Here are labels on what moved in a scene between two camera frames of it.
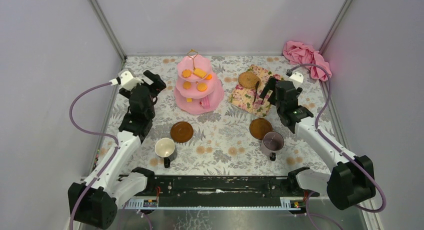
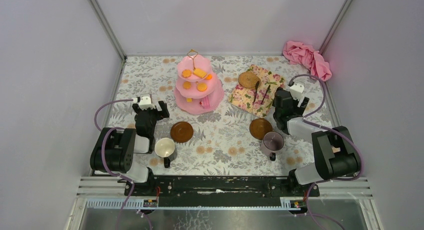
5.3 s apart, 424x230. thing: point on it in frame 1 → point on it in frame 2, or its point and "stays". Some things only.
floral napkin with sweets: [243, 98] stays
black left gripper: [154, 83] → [151, 110]
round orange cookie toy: [187, 85] stays
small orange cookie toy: [201, 87] stays
